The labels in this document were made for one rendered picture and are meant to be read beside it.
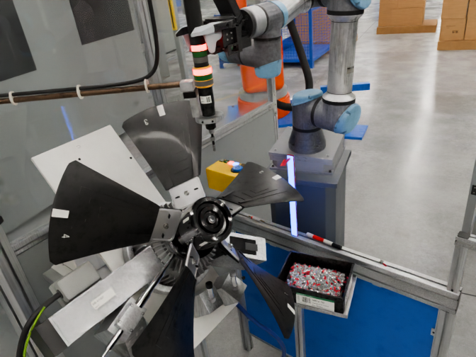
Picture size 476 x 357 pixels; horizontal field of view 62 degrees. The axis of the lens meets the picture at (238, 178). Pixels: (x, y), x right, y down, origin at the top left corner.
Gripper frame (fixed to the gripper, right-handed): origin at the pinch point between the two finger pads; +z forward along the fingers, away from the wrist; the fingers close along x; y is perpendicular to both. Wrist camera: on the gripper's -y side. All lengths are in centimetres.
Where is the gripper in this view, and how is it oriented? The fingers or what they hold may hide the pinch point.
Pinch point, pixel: (186, 30)
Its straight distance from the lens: 90.9
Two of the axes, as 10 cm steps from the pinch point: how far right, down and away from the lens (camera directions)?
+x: -7.8, -2.2, 5.8
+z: -6.1, 4.4, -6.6
